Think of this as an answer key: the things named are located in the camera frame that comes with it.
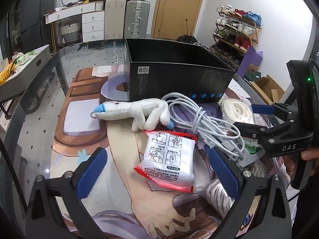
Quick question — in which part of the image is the person's right hand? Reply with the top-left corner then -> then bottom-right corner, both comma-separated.
284,147 -> 319,178

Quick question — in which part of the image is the white cable bundle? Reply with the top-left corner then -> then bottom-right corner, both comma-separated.
161,92 -> 246,160

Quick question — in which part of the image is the yellow bag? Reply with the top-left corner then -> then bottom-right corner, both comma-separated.
0,63 -> 14,84

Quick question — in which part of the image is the wooden door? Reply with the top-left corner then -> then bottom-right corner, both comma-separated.
151,0 -> 208,40

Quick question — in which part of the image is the printed desk mat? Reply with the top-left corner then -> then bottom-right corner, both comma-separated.
50,65 -> 292,239

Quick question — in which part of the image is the open cardboard box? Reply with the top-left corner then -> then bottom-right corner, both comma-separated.
249,74 -> 285,105

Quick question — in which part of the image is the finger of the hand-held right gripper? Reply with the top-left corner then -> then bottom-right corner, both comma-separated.
233,121 -> 268,142
250,102 -> 299,125

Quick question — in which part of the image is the white green packaging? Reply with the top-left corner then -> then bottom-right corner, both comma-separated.
12,51 -> 35,65

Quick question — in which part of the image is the black refrigerator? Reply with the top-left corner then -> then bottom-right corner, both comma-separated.
19,0 -> 58,53

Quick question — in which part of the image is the dark green box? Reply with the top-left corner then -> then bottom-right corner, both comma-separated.
245,71 -> 262,82

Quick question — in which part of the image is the red white packet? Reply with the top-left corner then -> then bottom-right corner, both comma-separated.
134,129 -> 198,193

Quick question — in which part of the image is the wicker basket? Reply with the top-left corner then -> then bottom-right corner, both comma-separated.
60,21 -> 81,43

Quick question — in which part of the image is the person's right forearm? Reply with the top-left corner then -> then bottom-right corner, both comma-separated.
290,177 -> 319,239

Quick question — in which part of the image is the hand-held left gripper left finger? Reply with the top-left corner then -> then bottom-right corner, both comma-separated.
25,147 -> 109,239

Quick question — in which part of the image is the white plush toy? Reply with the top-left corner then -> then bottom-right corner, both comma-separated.
89,99 -> 175,132

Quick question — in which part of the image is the purple bag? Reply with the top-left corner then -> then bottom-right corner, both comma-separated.
235,46 -> 263,79

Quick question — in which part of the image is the green white packet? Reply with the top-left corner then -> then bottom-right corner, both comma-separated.
238,137 -> 265,167

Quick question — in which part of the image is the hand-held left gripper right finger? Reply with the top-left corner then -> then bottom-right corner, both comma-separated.
204,144 -> 299,239

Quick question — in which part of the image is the white rope coil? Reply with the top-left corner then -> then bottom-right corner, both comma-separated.
218,98 -> 256,125
204,179 -> 236,219

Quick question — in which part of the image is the black cardboard box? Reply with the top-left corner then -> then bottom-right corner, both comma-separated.
124,38 -> 236,104

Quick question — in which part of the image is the grey coffee table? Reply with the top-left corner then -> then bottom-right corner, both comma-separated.
0,44 -> 51,120

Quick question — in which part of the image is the beige suitcase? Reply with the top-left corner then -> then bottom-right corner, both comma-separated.
105,0 -> 126,38

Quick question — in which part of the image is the dark glass cabinet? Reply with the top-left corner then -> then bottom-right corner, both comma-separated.
0,5 -> 23,61

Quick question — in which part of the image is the white drawer dresser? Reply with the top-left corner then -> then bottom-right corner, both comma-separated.
44,2 -> 105,41

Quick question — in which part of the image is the silver suitcase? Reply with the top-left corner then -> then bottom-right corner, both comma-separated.
125,0 -> 151,39

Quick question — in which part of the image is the black umbrella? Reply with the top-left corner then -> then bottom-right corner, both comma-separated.
176,19 -> 200,45

